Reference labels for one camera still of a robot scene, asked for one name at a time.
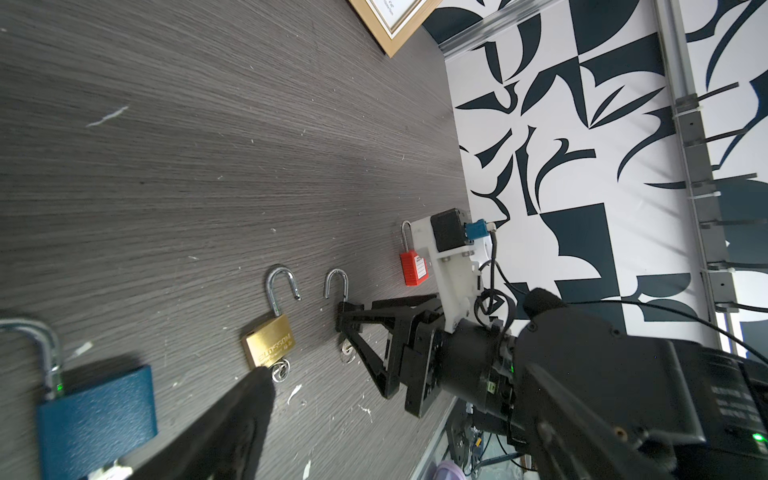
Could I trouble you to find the black wall hook rail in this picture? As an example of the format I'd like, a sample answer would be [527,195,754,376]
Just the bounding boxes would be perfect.
[654,1,767,316]

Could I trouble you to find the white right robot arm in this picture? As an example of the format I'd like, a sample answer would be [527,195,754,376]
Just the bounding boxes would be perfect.
[337,288,767,479]

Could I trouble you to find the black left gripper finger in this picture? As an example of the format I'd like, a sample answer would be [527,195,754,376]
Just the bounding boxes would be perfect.
[132,367,276,479]

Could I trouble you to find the blue padlock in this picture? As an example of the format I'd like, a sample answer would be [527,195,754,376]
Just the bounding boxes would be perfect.
[1,317,158,479]

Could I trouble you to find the purple hourglass timer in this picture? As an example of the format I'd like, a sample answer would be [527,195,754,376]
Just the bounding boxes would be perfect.
[431,460,466,480]

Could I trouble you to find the black padlock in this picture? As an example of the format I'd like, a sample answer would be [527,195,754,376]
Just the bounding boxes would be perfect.
[323,268,361,365]

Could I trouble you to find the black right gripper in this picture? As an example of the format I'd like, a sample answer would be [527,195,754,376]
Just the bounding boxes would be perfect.
[334,293,517,419]

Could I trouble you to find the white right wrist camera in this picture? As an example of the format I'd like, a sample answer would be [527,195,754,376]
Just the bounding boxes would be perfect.
[411,208,491,334]

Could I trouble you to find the brass padlock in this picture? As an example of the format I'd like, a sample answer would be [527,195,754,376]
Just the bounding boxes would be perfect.
[242,265,301,383]

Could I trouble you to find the wooden picture frame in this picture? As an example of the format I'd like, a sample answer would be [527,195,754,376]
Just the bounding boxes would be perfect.
[348,0,441,58]

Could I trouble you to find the red padlock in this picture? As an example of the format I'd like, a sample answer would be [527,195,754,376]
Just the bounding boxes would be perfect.
[400,220,429,287]

